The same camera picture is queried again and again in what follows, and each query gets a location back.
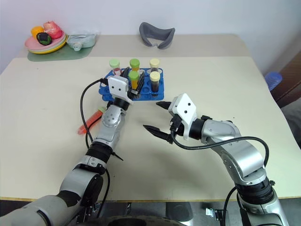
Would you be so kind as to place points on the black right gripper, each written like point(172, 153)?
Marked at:
point(176, 124)

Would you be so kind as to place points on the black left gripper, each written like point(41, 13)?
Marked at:
point(134, 93)

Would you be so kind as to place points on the orange tube with green cap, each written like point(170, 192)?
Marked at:
point(133, 77)
point(134, 64)

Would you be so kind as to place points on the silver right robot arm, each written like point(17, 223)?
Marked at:
point(244, 155)

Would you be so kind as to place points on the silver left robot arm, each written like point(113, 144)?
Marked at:
point(110, 127)

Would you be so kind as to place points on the blue test tube rack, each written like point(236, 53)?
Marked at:
point(147, 88)

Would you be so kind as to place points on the dark tube with yellow cap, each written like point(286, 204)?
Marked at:
point(155, 81)
point(155, 64)

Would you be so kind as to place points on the red tube, light green cap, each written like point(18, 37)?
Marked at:
point(114, 64)
point(93, 118)

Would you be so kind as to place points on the grey curved foam pad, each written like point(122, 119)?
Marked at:
point(150, 35)

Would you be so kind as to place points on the green table mat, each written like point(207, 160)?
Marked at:
point(77, 53)

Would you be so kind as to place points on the light blue plastic pouch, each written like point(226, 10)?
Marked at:
point(81, 38)

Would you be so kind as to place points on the stack of coloured plates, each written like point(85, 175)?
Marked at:
point(61, 45)

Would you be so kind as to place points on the red toy fruit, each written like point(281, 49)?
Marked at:
point(52, 29)

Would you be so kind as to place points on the yellow plate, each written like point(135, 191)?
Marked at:
point(42, 52)

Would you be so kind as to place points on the black and green toy fruit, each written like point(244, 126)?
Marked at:
point(43, 38)

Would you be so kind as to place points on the orange toy fruit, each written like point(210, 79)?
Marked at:
point(37, 31)

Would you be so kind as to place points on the pink plate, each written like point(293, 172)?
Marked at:
point(31, 43)

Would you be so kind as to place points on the blue ribbed plastic object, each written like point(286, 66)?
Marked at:
point(272, 80)

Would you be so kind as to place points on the grey fabric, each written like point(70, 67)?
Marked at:
point(292, 122)

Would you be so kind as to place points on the brown wooden furniture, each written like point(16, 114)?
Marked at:
point(290, 77)

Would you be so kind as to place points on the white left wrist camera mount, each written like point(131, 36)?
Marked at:
point(117, 86)

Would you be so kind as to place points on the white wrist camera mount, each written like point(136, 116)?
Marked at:
point(184, 107)
point(117, 86)

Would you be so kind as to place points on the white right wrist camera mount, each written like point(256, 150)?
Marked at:
point(184, 107)

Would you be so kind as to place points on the metal table bracket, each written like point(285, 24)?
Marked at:
point(215, 213)

